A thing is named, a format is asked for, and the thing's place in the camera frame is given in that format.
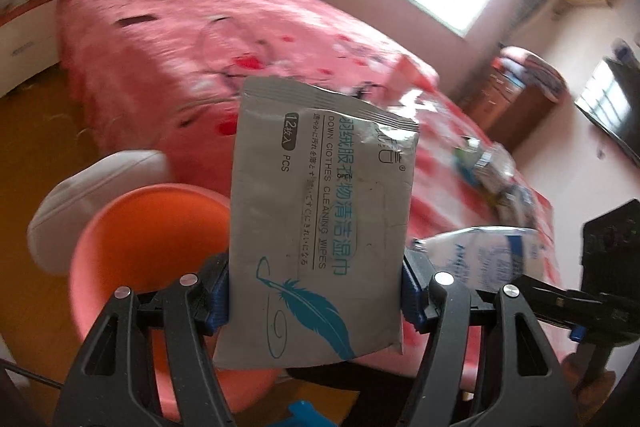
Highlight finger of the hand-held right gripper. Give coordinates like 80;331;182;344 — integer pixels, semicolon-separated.
570;328;618;383
512;276;606;325

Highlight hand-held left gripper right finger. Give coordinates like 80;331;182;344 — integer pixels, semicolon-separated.
397;249;601;427

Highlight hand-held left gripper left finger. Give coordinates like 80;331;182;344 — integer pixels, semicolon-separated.
52;252;236;427

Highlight white carton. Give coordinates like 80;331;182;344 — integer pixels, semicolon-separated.
411;227;543;295

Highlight orange plastic basin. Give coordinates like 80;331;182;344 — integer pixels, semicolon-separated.
67;184;286;423

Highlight grey wet wipes packet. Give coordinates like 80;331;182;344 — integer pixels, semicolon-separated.
212;76;420;369

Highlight heap of mixed packaging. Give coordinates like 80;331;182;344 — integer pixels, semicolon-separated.
452;136;540;229

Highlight blue stool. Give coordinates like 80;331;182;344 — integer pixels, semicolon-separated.
287;399;326;427

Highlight white cushion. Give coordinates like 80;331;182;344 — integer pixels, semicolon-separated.
27;149;173;278

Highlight wooden cabinet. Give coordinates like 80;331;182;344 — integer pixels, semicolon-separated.
467;62;558;144

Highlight folded quilts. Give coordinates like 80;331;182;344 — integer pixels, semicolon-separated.
492;46;568;101

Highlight bed with pink sheet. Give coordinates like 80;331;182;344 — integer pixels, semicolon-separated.
57;0;557;358

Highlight dark phone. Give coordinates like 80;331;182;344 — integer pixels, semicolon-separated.
116;13;154;28

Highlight white bedside cabinet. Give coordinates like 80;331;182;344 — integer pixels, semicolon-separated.
0;0;66;98

